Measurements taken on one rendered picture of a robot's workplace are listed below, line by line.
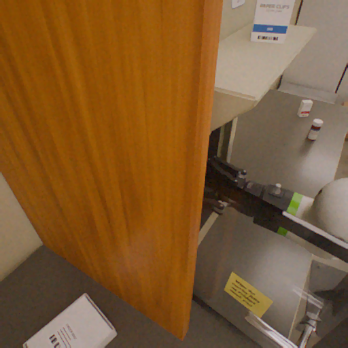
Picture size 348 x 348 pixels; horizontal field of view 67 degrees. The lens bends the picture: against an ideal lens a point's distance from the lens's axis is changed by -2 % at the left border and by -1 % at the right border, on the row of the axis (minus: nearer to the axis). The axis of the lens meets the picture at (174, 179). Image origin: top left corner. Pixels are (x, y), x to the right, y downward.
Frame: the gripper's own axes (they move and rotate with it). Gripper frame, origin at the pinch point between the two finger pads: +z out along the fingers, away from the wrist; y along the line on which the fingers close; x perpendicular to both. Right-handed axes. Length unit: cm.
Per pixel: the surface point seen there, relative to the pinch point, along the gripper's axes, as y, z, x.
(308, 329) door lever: 21.7, -35.1, -0.9
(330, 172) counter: -55, -36, 26
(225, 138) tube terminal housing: -13.7, -5.5, -3.0
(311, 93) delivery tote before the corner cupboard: -274, -4, 87
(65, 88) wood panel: 26.0, -0.7, -31.0
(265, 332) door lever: 25.3, -29.9, -1.0
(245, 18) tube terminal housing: -8.0, -7.8, -32.6
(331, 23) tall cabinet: -293, 2, 23
